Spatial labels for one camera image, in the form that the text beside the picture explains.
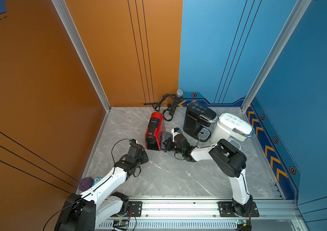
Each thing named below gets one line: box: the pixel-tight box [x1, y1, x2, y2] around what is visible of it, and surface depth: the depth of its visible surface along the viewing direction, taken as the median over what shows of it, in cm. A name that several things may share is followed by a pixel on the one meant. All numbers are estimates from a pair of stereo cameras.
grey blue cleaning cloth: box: [160, 131, 173, 151], surface depth 93 cm
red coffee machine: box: [144, 111, 166, 152], surface depth 88 cm
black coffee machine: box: [182, 102, 219, 142], surface depth 91 cm
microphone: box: [143, 89, 185, 122], surface depth 111 cm
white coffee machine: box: [210, 113, 256, 150], surface depth 84 cm
